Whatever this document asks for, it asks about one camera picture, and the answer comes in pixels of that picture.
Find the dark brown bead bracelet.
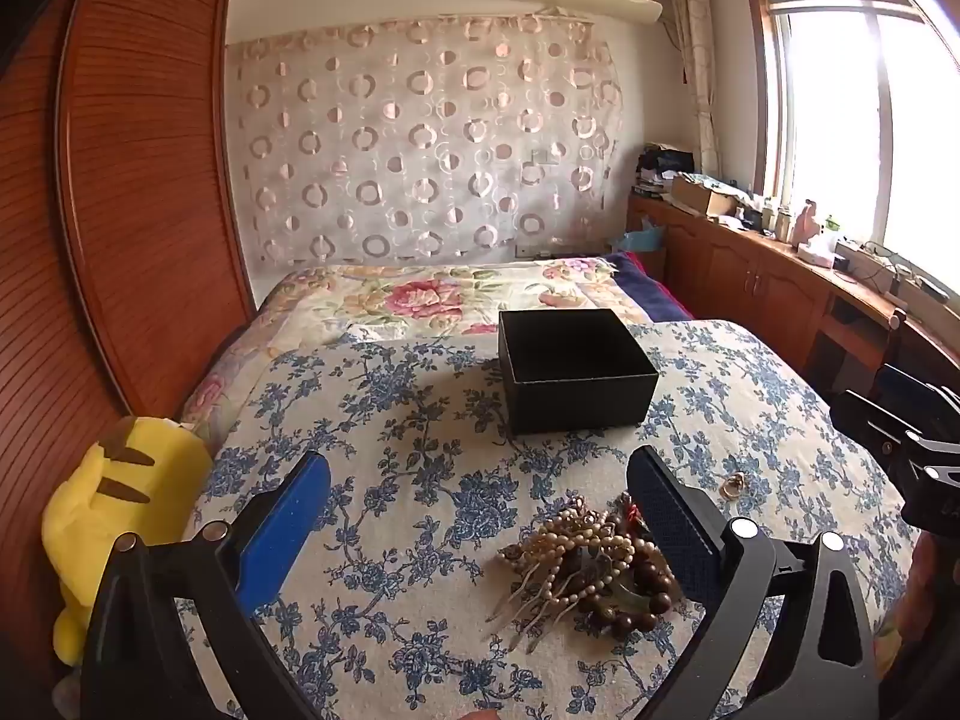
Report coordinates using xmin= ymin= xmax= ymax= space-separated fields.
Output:
xmin=574 ymin=547 xmax=676 ymax=638

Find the pile of dark clutter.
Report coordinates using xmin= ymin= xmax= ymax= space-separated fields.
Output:
xmin=635 ymin=142 xmax=696 ymax=200

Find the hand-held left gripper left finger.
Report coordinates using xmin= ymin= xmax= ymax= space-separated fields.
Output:
xmin=82 ymin=451 xmax=331 ymax=720

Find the cream bead necklace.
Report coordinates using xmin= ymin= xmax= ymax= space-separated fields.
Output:
xmin=499 ymin=499 xmax=653 ymax=620

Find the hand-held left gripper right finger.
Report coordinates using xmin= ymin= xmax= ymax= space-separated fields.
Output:
xmin=626 ymin=446 xmax=878 ymax=720

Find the patterned window curtain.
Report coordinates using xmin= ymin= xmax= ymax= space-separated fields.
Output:
xmin=664 ymin=0 xmax=722 ymax=182

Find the circle patterned wall cloth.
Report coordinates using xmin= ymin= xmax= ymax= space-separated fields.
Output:
xmin=225 ymin=15 xmax=628 ymax=272

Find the cardboard box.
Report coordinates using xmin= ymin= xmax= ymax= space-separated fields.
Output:
xmin=670 ymin=173 xmax=741 ymax=218

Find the wooden headboard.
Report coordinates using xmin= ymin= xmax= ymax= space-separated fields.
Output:
xmin=0 ymin=0 xmax=257 ymax=616

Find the person's right forearm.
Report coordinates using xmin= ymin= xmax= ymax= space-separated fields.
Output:
xmin=881 ymin=529 xmax=960 ymax=720

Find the light blue bag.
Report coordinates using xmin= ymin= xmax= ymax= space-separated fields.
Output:
xmin=610 ymin=216 xmax=666 ymax=253

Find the blue floral blanket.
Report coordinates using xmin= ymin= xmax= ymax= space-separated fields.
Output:
xmin=180 ymin=319 xmax=925 ymax=720

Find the black box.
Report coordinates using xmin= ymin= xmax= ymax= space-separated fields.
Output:
xmin=498 ymin=307 xmax=660 ymax=436

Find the wooden chair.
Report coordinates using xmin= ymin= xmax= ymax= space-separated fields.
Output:
xmin=866 ymin=307 xmax=912 ymax=395

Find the window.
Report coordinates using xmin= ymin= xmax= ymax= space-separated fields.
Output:
xmin=742 ymin=0 xmax=960 ymax=265

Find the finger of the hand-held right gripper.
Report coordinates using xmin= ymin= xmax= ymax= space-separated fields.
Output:
xmin=877 ymin=364 xmax=960 ymax=428
xmin=829 ymin=390 xmax=927 ymax=458

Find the wooden cabinet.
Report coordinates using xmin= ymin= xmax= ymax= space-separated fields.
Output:
xmin=626 ymin=193 xmax=960 ymax=406

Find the yellow plush toy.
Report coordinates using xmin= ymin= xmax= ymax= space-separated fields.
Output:
xmin=41 ymin=415 xmax=215 ymax=667

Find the green jade bangle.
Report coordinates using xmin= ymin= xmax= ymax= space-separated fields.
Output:
xmin=585 ymin=570 xmax=661 ymax=620

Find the pink floral quilt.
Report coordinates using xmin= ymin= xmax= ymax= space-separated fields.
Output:
xmin=180 ymin=255 xmax=632 ymax=428

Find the dark purple blanket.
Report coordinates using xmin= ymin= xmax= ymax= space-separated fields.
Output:
xmin=606 ymin=250 xmax=695 ymax=323

